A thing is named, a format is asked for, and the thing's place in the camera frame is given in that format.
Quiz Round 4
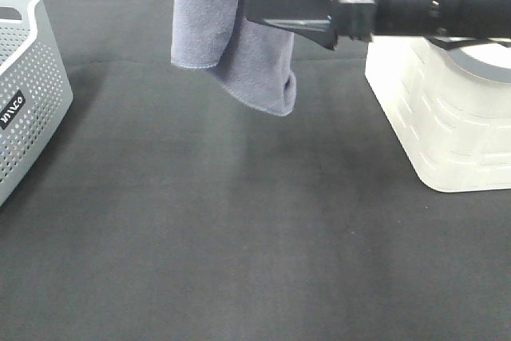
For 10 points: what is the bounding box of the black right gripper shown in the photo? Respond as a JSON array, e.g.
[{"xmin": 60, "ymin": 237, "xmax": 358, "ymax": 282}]
[{"xmin": 244, "ymin": 0, "xmax": 377, "ymax": 50}]

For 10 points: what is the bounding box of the grey microfibre towel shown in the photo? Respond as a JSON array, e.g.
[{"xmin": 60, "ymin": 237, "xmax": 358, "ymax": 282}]
[{"xmin": 171, "ymin": 0, "xmax": 296, "ymax": 117}]

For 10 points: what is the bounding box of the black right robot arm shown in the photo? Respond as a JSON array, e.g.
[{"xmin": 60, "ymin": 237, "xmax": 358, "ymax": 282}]
[{"xmin": 244, "ymin": 0, "xmax": 510, "ymax": 50}]

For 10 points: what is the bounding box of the grey perforated laundry basket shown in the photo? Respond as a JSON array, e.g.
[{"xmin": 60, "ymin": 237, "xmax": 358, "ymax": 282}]
[{"xmin": 1, "ymin": 0, "xmax": 73, "ymax": 201}]

